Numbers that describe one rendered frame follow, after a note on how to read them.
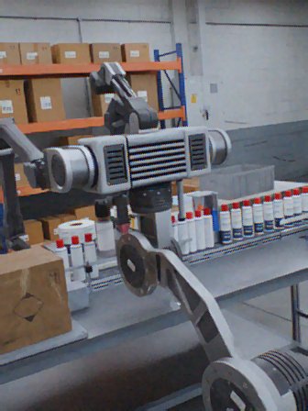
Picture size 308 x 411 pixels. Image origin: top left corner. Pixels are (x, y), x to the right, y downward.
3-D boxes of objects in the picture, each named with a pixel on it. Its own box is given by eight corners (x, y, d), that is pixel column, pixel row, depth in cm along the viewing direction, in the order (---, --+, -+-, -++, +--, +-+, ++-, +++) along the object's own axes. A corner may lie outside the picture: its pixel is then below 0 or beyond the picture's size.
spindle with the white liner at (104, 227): (112, 250, 256) (105, 196, 250) (118, 254, 248) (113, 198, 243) (96, 254, 252) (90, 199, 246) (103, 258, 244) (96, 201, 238)
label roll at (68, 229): (87, 242, 279) (84, 218, 276) (104, 249, 262) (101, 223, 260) (55, 250, 268) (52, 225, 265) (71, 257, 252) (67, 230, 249)
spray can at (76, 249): (83, 277, 217) (78, 234, 213) (87, 280, 213) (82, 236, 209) (72, 280, 215) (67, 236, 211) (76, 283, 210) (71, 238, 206)
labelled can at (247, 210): (248, 235, 263) (247, 198, 259) (255, 236, 258) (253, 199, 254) (241, 237, 260) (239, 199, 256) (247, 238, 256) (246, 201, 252)
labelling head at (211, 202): (209, 236, 266) (206, 191, 261) (224, 240, 255) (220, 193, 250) (189, 241, 259) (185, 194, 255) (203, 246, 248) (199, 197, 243)
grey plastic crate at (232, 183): (243, 186, 471) (242, 164, 467) (276, 189, 439) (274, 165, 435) (198, 197, 436) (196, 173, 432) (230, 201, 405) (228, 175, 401)
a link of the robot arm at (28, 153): (-17, 114, 170) (11, 109, 175) (-12, 148, 177) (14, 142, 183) (35, 172, 141) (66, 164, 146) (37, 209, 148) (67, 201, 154)
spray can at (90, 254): (96, 274, 220) (91, 231, 216) (100, 277, 215) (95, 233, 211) (85, 277, 217) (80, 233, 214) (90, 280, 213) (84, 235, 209)
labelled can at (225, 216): (227, 240, 256) (225, 203, 252) (233, 242, 251) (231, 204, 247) (219, 242, 253) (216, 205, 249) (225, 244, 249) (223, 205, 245)
